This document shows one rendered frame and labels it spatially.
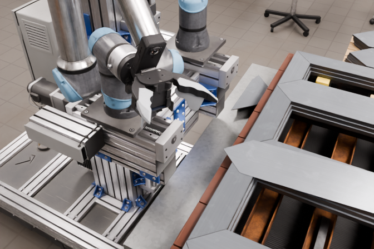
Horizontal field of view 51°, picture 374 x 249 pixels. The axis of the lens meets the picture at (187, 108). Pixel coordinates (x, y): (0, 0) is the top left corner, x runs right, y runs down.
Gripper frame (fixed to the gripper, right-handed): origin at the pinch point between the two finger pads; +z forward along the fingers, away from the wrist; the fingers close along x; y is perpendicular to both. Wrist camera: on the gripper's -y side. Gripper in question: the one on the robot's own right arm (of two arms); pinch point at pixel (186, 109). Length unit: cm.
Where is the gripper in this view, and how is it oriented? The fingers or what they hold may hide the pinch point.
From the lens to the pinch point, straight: 71.0
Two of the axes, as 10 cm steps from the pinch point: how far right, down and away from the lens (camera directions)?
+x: -8.1, 2.5, -5.3
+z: 5.8, 5.2, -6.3
